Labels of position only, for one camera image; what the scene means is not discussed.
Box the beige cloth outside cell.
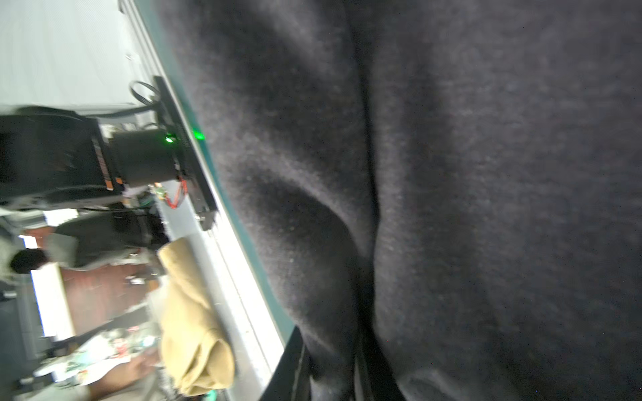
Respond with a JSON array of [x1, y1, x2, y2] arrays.
[[158, 238, 236, 396]]

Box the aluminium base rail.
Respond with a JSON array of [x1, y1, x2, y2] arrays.
[[122, 1, 286, 400]]

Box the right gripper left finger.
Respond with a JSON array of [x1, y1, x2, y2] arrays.
[[259, 327, 311, 401]]

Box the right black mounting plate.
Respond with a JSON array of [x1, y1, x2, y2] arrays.
[[152, 75, 218, 231]]

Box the dark grey long pants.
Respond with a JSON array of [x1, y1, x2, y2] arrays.
[[155, 1, 641, 400]]

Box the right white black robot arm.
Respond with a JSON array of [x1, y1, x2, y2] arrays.
[[1, 105, 403, 400]]

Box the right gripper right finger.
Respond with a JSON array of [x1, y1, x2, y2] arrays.
[[354, 328, 405, 401]]

